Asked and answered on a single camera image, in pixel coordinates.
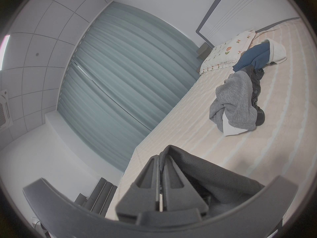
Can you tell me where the grey bedside table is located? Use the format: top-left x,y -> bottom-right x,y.
197,42 -> 214,60

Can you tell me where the white ceiling air vent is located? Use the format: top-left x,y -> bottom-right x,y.
0,89 -> 13,129

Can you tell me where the white garment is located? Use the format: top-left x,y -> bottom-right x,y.
266,39 -> 288,65
222,111 -> 248,136

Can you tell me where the dark blue garment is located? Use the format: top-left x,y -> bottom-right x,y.
233,42 -> 271,72

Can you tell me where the grey garment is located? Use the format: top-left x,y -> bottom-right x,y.
209,71 -> 258,132

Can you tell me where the blue-green curtain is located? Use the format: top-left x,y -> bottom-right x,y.
57,63 -> 159,173
72,1 -> 206,131

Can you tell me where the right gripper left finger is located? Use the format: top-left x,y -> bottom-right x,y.
116,155 -> 162,222

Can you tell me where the black chest of drawers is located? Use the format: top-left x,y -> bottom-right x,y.
74,178 -> 118,215

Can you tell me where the white printed pillow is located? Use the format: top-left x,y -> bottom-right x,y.
199,28 -> 257,76

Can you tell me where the black garment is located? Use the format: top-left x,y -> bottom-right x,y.
244,65 -> 266,126

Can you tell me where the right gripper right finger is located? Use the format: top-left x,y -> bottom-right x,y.
161,156 -> 209,216

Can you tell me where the black T-shirt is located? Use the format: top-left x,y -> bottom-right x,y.
158,145 -> 266,216

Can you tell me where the bed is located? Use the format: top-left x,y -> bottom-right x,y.
104,0 -> 315,222

